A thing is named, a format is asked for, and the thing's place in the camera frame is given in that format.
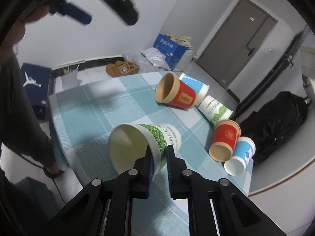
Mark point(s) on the blue white paper cup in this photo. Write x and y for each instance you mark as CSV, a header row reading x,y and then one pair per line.
x,y
199,87
244,151

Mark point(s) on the green white paper cup front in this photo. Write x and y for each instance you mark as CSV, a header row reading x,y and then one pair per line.
x,y
128,142

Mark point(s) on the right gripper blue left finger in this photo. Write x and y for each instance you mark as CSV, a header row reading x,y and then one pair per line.
x,y
144,178

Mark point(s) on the green white paper cup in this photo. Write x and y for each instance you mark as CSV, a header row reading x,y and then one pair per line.
x,y
213,110
128,142

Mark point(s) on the blue white paper cup right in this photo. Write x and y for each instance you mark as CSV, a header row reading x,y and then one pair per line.
x,y
244,151

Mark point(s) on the blue jordan shoe box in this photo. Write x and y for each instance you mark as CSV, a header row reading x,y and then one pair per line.
x,y
38,83

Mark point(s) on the white plastic parcel bag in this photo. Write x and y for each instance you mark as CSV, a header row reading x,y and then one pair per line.
x,y
156,58

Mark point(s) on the grey plastic parcel bag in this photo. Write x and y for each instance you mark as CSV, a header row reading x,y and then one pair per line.
x,y
142,62

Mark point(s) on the person left hand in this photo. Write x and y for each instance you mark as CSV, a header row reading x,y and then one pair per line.
x,y
17,32

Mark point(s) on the black tripod stand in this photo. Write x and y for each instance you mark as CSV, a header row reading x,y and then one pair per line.
x,y
284,62

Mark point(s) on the red kraft paper cup left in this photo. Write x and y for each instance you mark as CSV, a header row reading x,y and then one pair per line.
x,y
173,92

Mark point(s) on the red kraft paper cup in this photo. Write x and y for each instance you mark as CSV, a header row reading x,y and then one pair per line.
x,y
225,137
173,92

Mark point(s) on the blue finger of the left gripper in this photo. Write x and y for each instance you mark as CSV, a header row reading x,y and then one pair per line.
x,y
74,12
125,10

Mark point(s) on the person dark trouser leg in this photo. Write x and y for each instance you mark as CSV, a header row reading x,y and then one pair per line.
x,y
20,130

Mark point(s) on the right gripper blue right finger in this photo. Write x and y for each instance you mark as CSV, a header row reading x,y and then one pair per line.
x,y
178,175

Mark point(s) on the brown suede shoe back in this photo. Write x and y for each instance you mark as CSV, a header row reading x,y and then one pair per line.
x,y
129,65

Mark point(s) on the blue cardboard box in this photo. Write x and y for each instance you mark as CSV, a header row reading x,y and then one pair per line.
x,y
172,51

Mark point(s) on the grey brown door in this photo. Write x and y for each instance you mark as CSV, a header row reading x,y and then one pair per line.
x,y
236,41

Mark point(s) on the white sack bag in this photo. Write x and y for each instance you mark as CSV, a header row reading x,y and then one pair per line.
x,y
184,61

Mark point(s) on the blue white paper cup back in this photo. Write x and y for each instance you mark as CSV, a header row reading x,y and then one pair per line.
x,y
199,87

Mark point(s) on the brown suede shoe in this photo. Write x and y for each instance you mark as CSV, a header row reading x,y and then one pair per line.
x,y
129,65
117,71

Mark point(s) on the brown suede shoe front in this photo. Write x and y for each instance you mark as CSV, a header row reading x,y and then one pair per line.
x,y
117,71

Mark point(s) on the black backpack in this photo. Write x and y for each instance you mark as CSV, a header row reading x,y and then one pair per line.
x,y
274,123

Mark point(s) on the green white paper cup back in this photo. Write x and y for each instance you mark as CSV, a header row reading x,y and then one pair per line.
x,y
213,110

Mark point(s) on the red kraft paper cup right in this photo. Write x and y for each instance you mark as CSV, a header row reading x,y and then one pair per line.
x,y
225,137

